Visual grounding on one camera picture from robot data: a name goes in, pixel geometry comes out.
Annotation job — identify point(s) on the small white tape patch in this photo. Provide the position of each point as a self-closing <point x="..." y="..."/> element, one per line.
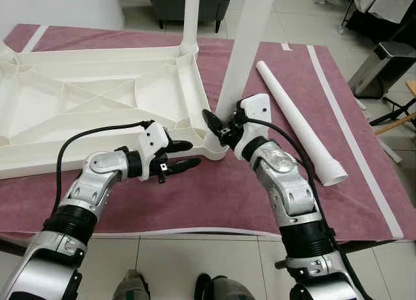
<point x="286" y="46"/>

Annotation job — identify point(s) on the grey robot right foot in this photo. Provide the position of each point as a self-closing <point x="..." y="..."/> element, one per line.
<point x="227" y="289"/>

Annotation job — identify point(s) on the mauve cloth with white stripes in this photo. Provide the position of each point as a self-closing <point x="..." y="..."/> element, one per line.
<point x="214" y="202"/>

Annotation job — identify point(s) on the dark grey armchair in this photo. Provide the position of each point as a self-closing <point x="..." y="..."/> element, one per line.
<point x="172" y="4"/>

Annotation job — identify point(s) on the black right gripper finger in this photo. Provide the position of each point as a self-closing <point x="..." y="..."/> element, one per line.
<point x="213" y="124"/>

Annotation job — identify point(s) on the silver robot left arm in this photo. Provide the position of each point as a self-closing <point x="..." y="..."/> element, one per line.
<point x="78" y="202"/>

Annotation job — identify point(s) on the black metal table leg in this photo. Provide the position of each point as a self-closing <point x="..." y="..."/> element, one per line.
<point x="364" y="243"/>

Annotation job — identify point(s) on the light wooden table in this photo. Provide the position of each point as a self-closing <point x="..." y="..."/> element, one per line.
<point x="409" y="87"/>

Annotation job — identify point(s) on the grey robot left foot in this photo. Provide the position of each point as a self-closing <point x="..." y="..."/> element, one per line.
<point x="131" y="287"/>

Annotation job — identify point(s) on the white plastic tube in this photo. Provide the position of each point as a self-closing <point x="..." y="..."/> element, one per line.
<point x="392" y="152"/>

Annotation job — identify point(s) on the grey robot foot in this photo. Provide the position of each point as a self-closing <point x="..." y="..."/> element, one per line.
<point x="131" y="287"/>
<point x="227" y="289"/>

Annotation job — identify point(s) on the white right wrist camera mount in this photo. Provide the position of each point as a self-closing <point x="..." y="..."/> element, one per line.
<point x="255" y="115"/>

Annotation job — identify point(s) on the steel pedal trash bin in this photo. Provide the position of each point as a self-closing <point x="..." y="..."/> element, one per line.
<point x="383" y="69"/>

